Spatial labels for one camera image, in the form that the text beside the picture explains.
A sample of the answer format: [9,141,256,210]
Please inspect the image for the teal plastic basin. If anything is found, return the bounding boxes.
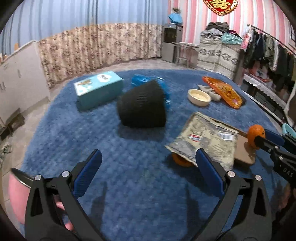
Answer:
[282,123,296,137]

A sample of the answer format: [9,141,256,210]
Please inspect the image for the small dark wooden footstool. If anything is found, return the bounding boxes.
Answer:
[0,113,25,141]

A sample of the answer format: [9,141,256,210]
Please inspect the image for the beige socks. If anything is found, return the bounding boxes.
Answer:
[197,85,222,102]

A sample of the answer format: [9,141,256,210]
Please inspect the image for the blue plush blanket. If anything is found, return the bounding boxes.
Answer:
[20,68,292,241]

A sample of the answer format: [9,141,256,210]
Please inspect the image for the grey-green floor cloth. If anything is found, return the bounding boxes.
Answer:
[0,144,12,156]

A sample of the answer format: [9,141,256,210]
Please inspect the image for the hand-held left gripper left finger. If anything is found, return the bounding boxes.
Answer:
[24,149,103,241]

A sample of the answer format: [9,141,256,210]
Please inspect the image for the white cabinet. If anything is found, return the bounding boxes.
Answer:
[0,40,51,126]

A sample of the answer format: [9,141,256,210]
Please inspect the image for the pile of folded clothes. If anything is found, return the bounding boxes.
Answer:
[200,22,243,45]

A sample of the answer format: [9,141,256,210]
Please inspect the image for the orange snack packet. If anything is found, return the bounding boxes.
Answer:
[202,76,243,109]

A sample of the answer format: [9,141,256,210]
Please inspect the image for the row of hanging clothes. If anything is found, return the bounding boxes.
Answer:
[240,27,296,91]

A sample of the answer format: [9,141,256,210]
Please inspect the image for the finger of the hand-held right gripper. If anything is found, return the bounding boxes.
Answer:
[254,136,281,154]
[264,128,296,149]

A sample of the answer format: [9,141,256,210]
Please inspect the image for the grey water dispenser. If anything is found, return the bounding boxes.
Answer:
[161,23,184,63]

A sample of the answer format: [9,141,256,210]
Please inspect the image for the brown phone case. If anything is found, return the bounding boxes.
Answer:
[233,130,258,165]

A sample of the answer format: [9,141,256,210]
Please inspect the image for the wooden stool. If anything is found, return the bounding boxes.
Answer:
[172,42,199,67]

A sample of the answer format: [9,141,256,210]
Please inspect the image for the blue plastic bag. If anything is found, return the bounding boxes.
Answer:
[131,74,172,112]

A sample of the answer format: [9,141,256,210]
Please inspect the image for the dark window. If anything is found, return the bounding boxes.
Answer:
[289,21,296,42]

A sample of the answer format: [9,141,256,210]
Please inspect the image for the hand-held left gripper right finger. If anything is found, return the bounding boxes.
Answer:
[195,148,273,241]

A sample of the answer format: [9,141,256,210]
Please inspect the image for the teal cardboard box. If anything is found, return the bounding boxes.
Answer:
[73,71,125,112]

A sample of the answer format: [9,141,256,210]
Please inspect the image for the blue and floral curtain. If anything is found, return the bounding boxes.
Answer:
[0,0,168,88]

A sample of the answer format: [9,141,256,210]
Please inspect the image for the cream round bowl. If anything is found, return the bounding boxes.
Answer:
[187,89,212,107]

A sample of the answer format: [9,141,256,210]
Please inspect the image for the lace-trimmed low shelf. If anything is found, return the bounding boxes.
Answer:
[240,73,292,116]

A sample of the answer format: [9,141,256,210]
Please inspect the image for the black knit hat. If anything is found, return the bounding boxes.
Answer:
[116,80,167,128]

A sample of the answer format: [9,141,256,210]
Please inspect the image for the patterned cloth covered cabinet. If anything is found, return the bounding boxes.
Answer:
[196,35,242,79]

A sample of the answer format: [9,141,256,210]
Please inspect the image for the red heart wall decoration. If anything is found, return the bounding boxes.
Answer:
[203,0,238,16]

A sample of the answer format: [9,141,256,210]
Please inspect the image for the blue cloth cover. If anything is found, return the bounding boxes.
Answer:
[168,13,183,25]

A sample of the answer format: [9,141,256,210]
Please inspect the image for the grey printed snack packet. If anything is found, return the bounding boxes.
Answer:
[165,112,240,169]

